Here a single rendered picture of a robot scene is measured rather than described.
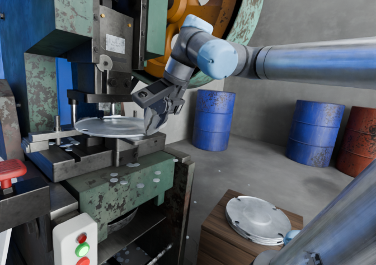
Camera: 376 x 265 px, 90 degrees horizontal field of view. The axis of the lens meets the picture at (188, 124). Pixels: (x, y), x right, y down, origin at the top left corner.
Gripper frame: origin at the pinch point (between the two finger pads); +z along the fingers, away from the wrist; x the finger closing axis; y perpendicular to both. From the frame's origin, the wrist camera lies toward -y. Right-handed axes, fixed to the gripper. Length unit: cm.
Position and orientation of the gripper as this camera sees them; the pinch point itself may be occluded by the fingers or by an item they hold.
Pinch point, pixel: (146, 132)
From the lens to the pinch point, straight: 61.2
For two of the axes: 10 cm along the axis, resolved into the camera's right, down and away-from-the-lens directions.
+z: -4.3, 8.0, 4.2
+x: -6.9, -5.9, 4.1
